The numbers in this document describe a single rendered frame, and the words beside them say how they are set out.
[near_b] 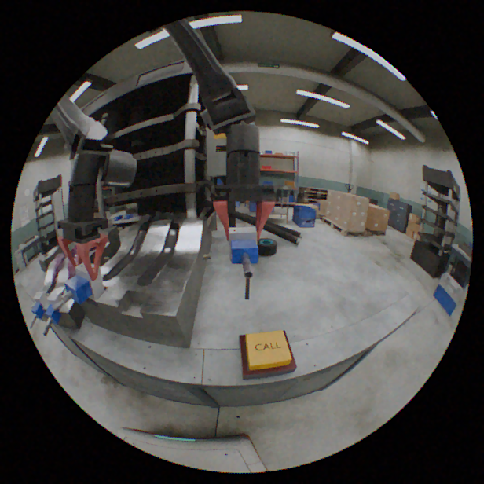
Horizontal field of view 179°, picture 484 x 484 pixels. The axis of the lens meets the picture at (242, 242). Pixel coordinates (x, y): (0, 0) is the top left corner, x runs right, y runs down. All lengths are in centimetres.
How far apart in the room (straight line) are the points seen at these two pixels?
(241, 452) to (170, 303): 70
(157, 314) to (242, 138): 29
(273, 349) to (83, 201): 35
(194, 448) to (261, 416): 46
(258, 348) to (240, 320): 10
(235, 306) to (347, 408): 108
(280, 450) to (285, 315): 93
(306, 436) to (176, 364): 95
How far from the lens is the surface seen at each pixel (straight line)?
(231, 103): 30
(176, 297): 26
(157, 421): 116
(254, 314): 34
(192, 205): 92
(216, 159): 102
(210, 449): 80
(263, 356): 24
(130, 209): 116
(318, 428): 114
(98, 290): 33
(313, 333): 33
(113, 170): 29
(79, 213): 27
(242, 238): 29
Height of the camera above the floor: 105
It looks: 22 degrees down
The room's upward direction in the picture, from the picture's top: straight up
